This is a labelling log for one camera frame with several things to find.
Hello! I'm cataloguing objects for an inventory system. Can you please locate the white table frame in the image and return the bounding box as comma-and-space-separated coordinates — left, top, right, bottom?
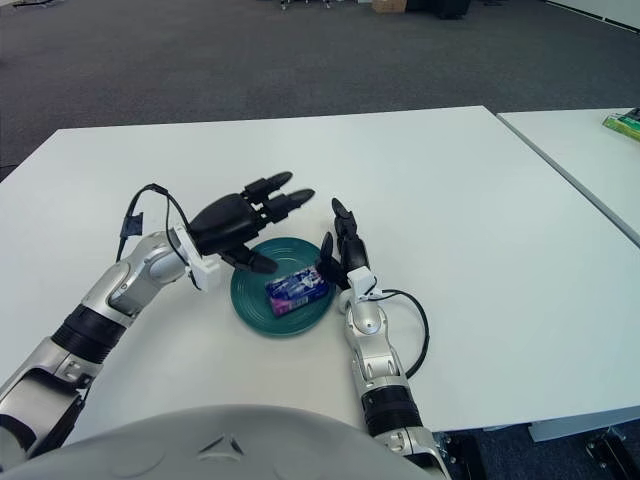
482, 414, 640, 444

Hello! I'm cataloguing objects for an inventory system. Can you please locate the black equipment base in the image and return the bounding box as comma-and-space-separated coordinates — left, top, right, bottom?
584, 424, 640, 476

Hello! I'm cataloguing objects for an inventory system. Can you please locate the black cabinet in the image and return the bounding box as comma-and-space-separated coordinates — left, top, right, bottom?
437, 0, 474, 20

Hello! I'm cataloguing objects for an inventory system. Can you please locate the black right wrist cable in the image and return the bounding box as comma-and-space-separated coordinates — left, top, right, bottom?
382, 288, 430, 376

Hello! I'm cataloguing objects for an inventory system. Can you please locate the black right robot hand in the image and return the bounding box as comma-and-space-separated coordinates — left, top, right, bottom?
315, 197, 374, 290

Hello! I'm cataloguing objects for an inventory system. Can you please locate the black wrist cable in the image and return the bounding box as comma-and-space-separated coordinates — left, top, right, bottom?
382, 288, 430, 376
115, 183, 194, 261

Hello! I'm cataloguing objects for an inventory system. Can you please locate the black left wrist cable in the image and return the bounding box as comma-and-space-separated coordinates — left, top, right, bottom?
115, 183, 194, 261

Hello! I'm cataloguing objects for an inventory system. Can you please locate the wheeled metal cart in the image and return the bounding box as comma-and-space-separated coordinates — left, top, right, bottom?
279, 0, 336, 11

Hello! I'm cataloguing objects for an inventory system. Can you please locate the blue purple gum pack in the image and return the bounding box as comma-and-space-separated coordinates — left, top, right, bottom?
264, 263, 331, 316

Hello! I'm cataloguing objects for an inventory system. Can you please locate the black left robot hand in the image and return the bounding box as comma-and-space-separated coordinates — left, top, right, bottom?
185, 171, 317, 275

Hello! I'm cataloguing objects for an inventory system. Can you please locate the silver robot torso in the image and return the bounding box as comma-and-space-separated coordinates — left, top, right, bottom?
0, 403, 416, 480

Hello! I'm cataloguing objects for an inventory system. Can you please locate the teal green plate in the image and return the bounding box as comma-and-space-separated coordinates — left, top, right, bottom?
230, 237, 337, 340

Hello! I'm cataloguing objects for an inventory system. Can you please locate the green printed box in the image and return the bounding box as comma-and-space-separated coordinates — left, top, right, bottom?
602, 107, 640, 141

